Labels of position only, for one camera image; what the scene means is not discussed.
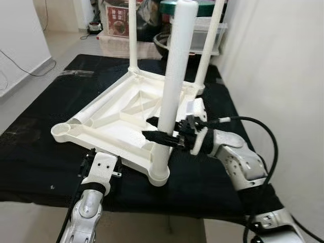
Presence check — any white plastic table top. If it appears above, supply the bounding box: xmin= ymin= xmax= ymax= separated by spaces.
xmin=51 ymin=70 xmax=206 ymax=187

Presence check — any black wok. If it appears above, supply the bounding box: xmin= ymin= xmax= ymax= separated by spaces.
xmin=154 ymin=31 xmax=175 ymax=57

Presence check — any black tablecloth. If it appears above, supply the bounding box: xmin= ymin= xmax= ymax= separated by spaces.
xmin=0 ymin=53 xmax=271 ymax=218

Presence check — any pink fleece cover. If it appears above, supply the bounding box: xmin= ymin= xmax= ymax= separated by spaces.
xmin=99 ymin=33 xmax=170 ymax=59

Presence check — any narrow clear tape strip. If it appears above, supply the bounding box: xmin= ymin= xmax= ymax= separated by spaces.
xmin=60 ymin=70 xmax=96 ymax=77

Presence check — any wide clear tape patch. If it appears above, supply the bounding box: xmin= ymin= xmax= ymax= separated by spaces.
xmin=3 ymin=119 xmax=44 ymax=142

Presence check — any orange-lid box with red poster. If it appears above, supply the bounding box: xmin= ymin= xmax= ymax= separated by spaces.
xmin=101 ymin=0 xmax=132 ymax=38

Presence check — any dark glass pan lid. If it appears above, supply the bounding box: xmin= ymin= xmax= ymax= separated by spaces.
xmin=137 ymin=0 xmax=163 ymax=26

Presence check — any grey upright vacuum cleaner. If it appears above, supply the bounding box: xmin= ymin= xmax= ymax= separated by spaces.
xmin=86 ymin=0 xmax=102 ymax=33

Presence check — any green pot lid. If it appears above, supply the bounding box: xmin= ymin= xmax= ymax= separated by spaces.
xmin=159 ymin=0 xmax=226 ymax=16

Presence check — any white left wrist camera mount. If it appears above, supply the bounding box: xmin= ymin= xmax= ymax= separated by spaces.
xmin=84 ymin=152 xmax=119 ymax=190

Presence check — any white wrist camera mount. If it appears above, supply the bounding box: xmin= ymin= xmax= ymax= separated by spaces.
xmin=186 ymin=98 xmax=208 ymax=155
xmin=84 ymin=152 xmax=119 ymax=190

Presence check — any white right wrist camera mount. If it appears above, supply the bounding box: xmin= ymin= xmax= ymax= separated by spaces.
xmin=186 ymin=98 xmax=208 ymax=155

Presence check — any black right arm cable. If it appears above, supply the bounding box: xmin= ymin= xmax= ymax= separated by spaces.
xmin=205 ymin=116 xmax=279 ymax=203

